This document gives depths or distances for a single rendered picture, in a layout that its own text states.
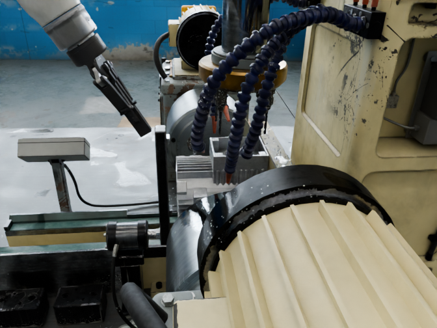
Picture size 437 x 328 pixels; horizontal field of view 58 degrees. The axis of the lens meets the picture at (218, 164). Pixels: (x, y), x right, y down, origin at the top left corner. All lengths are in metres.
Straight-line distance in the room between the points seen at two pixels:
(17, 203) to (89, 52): 0.72
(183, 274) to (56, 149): 0.63
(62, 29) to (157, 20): 5.57
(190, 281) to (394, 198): 0.47
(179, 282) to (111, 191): 0.85
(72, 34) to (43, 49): 5.96
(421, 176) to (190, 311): 0.67
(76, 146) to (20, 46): 5.83
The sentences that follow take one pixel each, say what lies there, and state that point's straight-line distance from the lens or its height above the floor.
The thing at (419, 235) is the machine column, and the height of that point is 1.00.
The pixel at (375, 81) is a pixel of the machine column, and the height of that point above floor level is 1.34.
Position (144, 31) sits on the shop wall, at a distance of 6.43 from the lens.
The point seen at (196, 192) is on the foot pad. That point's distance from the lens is 0.85.
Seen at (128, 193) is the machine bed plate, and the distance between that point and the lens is 1.38.
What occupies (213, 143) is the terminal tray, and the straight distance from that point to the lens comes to 0.92.
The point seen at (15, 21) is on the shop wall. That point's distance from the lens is 6.84.
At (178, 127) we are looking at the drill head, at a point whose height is 1.10.
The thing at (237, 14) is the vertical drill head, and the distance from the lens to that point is 0.77.
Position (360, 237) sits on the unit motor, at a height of 1.35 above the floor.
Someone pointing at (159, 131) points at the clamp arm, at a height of 1.25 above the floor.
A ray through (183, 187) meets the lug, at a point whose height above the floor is 1.08.
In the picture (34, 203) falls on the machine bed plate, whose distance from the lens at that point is 1.41.
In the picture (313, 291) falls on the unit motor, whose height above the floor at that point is 1.35.
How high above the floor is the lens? 1.53
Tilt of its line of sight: 28 degrees down
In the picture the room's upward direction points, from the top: 2 degrees clockwise
